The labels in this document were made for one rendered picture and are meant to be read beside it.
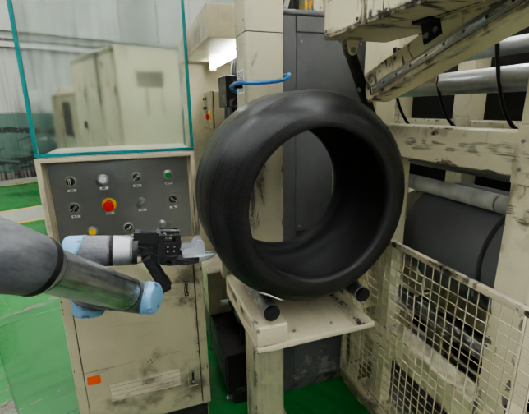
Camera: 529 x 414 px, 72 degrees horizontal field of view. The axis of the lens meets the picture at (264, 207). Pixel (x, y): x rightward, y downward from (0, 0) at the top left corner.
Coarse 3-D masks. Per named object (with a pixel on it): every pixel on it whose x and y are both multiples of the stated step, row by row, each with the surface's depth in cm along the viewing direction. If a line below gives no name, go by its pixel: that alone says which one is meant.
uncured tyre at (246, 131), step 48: (288, 96) 87; (336, 96) 89; (240, 144) 83; (336, 144) 120; (384, 144) 94; (240, 192) 84; (336, 192) 125; (384, 192) 100; (240, 240) 87; (288, 240) 126; (336, 240) 125; (384, 240) 101; (288, 288) 95; (336, 288) 100
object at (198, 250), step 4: (196, 240) 94; (200, 240) 94; (196, 244) 94; (200, 244) 94; (204, 244) 95; (188, 248) 94; (192, 248) 94; (196, 248) 94; (200, 248) 95; (204, 248) 95; (184, 252) 93; (188, 252) 94; (192, 252) 94; (196, 252) 95; (200, 252) 95; (204, 252) 95; (184, 256) 93; (188, 256) 93; (192, 256) 94; (196, 256) 94; (200, 256) 95; (204, 256) 95; (208, 256) 96; (212, 256) 97; (200, 260) 95; (204, 260) 96
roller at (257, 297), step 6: (246, 288) 110; (252, 294) 105; (258, 294) 102; (258, 300) 100; (264, 300) 98; (270, 300) 98; (258, 306) 100; (264, 306) 96; (270, 306) 95; (276, 306) 96; (264, 312) 95; (270, 312) 95; (276, 312) 96; (270, 318) 96; (276, 318) 96
